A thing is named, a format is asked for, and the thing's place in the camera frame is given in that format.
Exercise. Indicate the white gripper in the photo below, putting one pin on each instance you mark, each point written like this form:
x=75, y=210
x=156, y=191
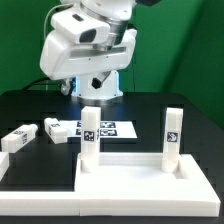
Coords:
x=85, y=43

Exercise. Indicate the white desk top tray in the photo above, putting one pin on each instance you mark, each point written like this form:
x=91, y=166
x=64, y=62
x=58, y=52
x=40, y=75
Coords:
x=140, y=175

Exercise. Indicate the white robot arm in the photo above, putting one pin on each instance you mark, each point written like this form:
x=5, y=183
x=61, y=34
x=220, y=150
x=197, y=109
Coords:
x=118, y=9

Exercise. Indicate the fiducial marker sheet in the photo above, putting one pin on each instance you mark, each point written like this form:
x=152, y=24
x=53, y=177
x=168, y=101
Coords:
x=108, y=129

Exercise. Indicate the white L-shaped fence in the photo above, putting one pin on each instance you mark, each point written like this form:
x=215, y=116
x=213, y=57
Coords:
x=78, y=204

